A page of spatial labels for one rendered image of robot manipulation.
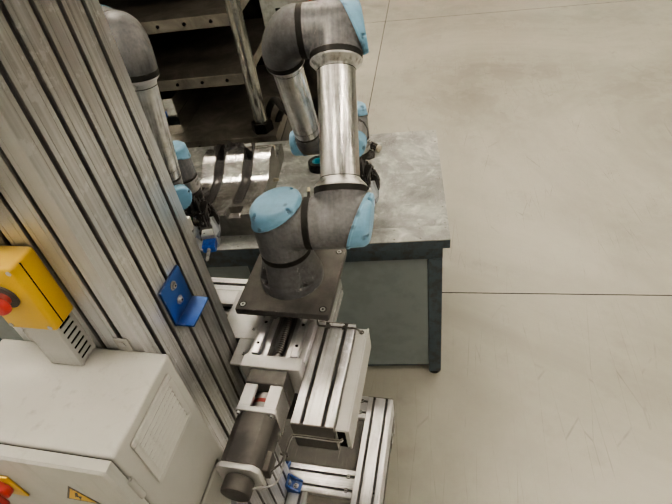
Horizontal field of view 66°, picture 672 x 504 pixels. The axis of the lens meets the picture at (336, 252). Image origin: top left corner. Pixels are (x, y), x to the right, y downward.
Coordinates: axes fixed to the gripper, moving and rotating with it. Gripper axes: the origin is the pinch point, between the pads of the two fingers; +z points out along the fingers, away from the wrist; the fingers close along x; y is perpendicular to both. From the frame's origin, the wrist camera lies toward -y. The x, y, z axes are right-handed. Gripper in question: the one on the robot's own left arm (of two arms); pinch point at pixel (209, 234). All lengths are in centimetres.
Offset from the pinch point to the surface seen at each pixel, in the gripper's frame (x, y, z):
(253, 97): 14, -77, -11
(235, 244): 7.8, 1.3, 4.7
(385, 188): 62, -18, 5
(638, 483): 133, 63, 85
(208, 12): 2, -89, -44
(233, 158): 7.6, -33.6, -8.0
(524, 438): 101, 42, 85
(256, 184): 15.9, -20.6, -3.6
